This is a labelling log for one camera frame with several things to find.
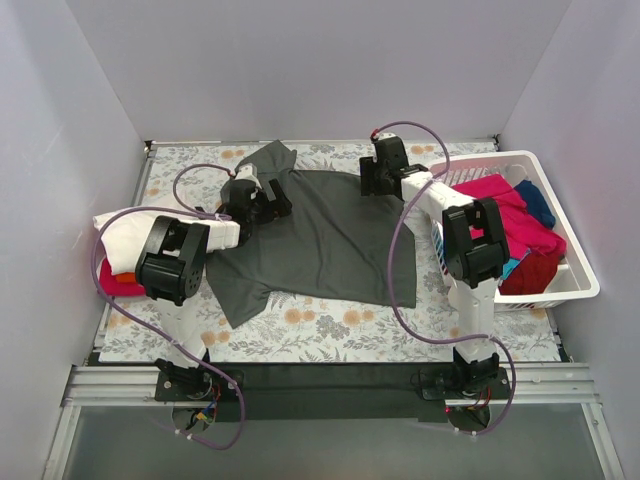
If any grey t shirt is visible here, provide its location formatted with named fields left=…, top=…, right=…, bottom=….
left=206, top=141, right=417, bottom=328

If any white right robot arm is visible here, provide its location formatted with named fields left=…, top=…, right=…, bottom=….
left=359, top=133, right=510, bottom=398

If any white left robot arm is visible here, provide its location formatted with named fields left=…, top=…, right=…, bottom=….
left=135, top=178, right=292, bottom=400

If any floral patterned table mat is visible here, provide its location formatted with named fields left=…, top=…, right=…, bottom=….
left=98, top=141, right=561, bottom=364

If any folded white t shirt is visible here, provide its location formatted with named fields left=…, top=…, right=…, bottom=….
left=92, top=189, right=215, bottom=276

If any folded orange t shirt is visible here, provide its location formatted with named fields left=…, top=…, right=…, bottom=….
left=115, top=272, right=136, bottom=284

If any pink t shirt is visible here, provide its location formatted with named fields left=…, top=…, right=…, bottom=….
left=453, top=174, right=567, bottom=260

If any teal t shirt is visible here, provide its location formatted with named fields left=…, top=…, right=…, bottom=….
left=501, top=258, right=521, bottom=280

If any navy blue t shirt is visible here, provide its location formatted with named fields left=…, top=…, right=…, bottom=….
left=514, top=180, right=556, bottom=230

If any folded magenta t shirt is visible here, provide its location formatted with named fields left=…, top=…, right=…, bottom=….
left=99, top=259, right=145, bottom=297

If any dark red t shirt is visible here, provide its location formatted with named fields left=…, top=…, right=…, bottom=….
left=499, top=252, right=561, bottom=295

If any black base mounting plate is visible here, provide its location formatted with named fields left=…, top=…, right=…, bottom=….
left=154, top=359, right=510, bottom=423

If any white plastic laundry basket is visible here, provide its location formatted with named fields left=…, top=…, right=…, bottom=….
left=442, top=150, right=600, bottom=311

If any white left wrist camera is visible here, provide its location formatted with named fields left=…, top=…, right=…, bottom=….
left=232, top=163, right=262, bottom=189

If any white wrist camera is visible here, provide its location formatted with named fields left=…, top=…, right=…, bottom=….
left=370, top=131, right=397, bottom=143
left=232, top=163, right=262, bottom=189

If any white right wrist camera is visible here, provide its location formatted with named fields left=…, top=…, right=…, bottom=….
left=370, top=131, right=397, bottom=143

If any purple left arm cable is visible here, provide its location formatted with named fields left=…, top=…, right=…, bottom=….
left=93, top=163, right=247, bottom=451

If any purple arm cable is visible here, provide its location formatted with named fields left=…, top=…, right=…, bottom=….
left=372, top=120, right=517, bottom=437
left=93, top=163, right=247, bottom=451

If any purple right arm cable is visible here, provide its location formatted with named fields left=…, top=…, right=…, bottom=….
left=372, top=120, right=517, bottom=437

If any aluminium frame rail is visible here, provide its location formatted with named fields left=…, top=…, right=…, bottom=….
left=42, top=149, right=166, bottom=480

